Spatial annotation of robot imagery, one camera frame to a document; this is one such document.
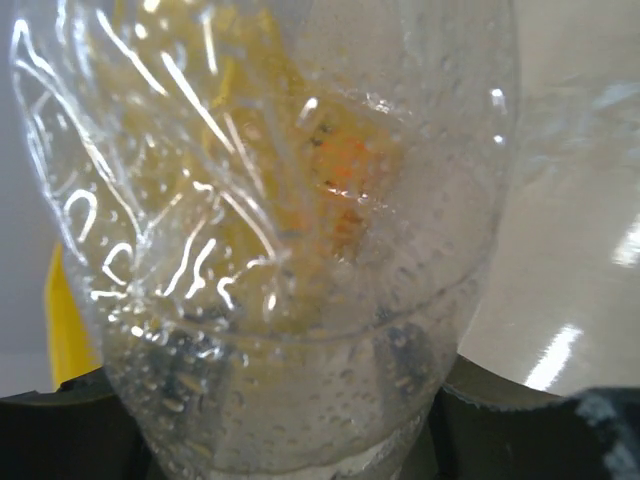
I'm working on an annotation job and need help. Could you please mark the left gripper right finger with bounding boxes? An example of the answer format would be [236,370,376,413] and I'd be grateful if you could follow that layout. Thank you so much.
[400,356,639,480]

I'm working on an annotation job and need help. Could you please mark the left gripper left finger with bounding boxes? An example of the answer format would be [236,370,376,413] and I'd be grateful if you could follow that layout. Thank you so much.
[1,372,160,480]

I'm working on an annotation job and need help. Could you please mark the clear bottle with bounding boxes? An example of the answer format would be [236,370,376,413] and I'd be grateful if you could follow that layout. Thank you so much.
[10,1,518,479]

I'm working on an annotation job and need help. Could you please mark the yellow plastic basket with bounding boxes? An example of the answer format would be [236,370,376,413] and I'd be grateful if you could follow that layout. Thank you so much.
[43,244,102,389]

